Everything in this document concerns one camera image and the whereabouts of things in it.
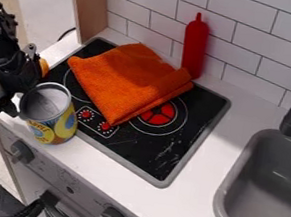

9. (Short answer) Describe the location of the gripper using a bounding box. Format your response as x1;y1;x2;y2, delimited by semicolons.
0;38;49;122

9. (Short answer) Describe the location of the orange toy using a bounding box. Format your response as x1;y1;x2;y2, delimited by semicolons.
36;57;53;80

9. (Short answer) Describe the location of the metal can with yellow label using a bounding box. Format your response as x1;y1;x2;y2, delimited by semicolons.
13;77;86;149

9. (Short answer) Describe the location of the orange cloth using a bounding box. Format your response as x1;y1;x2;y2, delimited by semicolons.
57;33;200;137

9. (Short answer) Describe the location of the toy stove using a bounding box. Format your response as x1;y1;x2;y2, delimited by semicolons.
27;30;239;197

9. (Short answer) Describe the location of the red squeeze bottle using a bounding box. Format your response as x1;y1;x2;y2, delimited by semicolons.
178;10;213;82

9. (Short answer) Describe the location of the toy sink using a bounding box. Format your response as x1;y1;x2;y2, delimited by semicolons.
210;122;291;217

